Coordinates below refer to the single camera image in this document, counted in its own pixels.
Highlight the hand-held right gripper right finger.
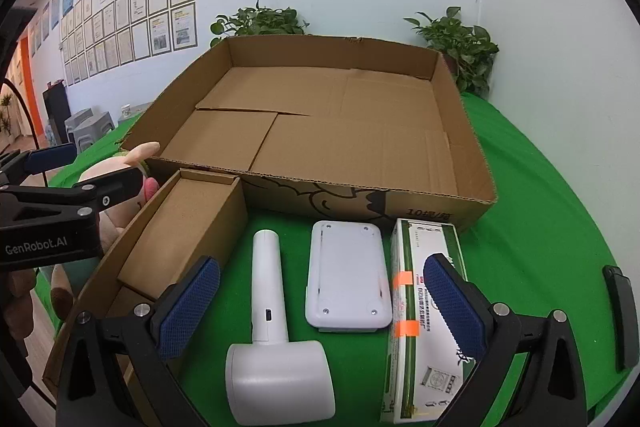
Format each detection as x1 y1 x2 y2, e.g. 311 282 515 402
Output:
422 253 587 427

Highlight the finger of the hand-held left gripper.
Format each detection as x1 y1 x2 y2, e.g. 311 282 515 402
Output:
0 167 146 225
0 144 77 188

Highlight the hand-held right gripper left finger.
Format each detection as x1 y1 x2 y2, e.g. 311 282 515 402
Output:
55 256 221 427

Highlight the pink pig plush toy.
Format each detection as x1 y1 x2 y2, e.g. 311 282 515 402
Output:
50 142 162 323

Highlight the green and white carton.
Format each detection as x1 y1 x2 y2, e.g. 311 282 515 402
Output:
380 218 468 424

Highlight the small cardboard box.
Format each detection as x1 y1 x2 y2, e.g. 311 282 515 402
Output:
42 168 249 388

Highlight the white rectangular plastic device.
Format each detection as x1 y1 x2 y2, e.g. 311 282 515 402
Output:
305 220 393 334

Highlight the white hair dryer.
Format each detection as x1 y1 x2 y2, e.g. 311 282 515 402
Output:
225 229 337 426

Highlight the large shallow cardboard box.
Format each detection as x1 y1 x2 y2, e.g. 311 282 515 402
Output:
120 34 501 235

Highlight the person's left hand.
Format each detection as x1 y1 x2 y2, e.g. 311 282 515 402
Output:
0 266 37 310

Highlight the black cabinet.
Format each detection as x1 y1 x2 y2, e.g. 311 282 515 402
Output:
42 84 71 145

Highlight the grey plastic stool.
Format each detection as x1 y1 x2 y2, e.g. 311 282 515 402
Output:
65 109 117 152

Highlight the green tablecloth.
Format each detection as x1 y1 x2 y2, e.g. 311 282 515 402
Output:
45 92 631 427

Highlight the black phone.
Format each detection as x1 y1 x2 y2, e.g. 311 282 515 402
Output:
602 264 640 373

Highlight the bushy green potted plant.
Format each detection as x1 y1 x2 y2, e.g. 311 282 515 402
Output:
210 0 311 48

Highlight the leafy green potted plant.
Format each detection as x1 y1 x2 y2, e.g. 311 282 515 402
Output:
404 7 500 100

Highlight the black cable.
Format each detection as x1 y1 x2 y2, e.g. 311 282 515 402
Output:
0 78 51 188

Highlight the wall of framed certificates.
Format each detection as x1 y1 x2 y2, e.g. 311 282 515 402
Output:
57 0 198 85

